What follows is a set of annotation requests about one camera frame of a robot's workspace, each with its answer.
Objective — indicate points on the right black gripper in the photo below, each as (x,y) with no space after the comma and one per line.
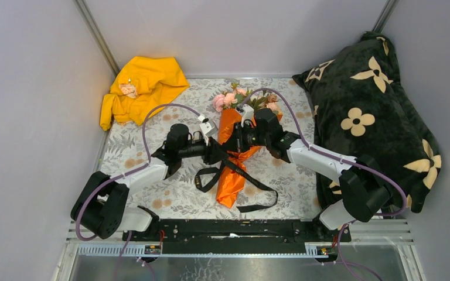
(239,144)

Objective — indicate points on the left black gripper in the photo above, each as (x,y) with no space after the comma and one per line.
(214,152)

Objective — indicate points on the orange wrapping paper sheet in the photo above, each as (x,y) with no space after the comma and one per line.
(233,175)

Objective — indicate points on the pink fake flower bunch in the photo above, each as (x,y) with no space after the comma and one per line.
(258,100)

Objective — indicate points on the pink fake flower stem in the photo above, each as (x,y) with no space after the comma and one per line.
(224,101)

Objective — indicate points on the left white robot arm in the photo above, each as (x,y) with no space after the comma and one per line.
(100,210)

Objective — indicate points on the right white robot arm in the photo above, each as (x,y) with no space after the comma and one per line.
(363,191)

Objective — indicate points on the floral patterned tablecloth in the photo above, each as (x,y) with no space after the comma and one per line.
(301,192)

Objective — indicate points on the yellow cloth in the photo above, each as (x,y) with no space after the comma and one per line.
(141,85)

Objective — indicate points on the black floral plush blanket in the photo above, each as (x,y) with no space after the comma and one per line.
(360,108)

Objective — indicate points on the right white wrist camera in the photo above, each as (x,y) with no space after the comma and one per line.
(246,112)

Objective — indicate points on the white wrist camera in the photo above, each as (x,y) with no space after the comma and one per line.
(246,112)
(207,127)

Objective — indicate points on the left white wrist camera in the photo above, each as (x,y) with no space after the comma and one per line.
(207,127)

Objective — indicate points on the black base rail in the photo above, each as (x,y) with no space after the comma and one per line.
(249,237)

